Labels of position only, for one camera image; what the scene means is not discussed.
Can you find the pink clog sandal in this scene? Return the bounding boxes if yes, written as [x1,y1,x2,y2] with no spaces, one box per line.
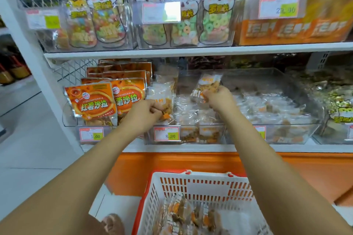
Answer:
[102,213,126,235]

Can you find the white koala candy bag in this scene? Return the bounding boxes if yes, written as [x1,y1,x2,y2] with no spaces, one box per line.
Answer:
[165,0,200,47]
[199,0,241,46]
[132,0,169,47]

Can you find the person's left forearm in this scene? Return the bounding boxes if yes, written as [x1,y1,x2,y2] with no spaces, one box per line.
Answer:
[0,123,141,235]

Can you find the white red-rimmed shopping basket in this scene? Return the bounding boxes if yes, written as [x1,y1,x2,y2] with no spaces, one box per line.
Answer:
[132,169,272,235]

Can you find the background goods shelf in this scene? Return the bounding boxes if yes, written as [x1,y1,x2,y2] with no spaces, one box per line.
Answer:
[0,14,42,117]

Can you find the pile of small brown snacks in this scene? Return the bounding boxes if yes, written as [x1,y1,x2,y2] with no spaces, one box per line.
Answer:
[154,196,229,235]

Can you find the person's right forearm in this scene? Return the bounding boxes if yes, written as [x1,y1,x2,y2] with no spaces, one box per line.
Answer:
[221,105,353,235]

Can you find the person's right hand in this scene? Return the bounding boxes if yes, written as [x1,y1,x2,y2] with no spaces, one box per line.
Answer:
[203,85,239,117]

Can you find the yellow cat candy bag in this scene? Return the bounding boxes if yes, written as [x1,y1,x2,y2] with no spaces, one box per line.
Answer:
[65,0,98,49]
[54,28,71,51]
[83,0,129,46]

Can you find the person's left hand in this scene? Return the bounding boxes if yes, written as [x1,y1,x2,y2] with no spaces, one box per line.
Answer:
[118,99,165,137]

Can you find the yellow hamster snack packets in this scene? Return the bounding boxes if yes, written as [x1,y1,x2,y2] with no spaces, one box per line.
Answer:
[309,72,353,125]

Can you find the orange label snack bag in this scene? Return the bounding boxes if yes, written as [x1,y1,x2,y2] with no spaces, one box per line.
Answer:
[309,0,353,43]
[273,18,314,44]
[238,18,278,46]

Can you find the orange shelf base panel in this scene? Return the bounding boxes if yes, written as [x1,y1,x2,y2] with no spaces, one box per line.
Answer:
[105,151,353,206]

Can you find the white snack shelf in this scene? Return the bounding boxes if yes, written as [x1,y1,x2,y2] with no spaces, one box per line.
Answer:
[0,0,353,153]

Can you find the row of dark bottles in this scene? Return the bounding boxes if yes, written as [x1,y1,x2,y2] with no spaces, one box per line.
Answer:
[0,45,32,85]

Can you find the white wire mesh panel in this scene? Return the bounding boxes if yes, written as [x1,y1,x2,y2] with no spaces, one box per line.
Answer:
[51,58,101,88]

